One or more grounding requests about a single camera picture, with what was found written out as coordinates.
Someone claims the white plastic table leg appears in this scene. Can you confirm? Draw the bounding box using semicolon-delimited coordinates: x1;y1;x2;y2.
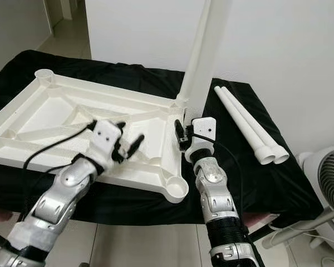
213;86;274;166
184;0;233;131
174;0;213;107
220;85;290;164

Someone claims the black cloth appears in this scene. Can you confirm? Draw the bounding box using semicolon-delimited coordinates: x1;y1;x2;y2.
0;49;323;226

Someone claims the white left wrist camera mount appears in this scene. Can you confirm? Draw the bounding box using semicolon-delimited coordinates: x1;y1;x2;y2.
92;120;126;167

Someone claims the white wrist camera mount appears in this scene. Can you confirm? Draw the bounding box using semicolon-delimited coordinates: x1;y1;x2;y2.
186;117;218;162
92;120;126;167

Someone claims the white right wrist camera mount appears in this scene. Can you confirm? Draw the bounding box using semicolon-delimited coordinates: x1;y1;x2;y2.
186;117;218;162

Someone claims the white door frame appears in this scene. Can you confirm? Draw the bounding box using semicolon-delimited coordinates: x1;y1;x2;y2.
42;0;73;23

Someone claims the white pedestal fan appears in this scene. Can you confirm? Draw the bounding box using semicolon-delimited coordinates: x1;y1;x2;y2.
262;144;334;267

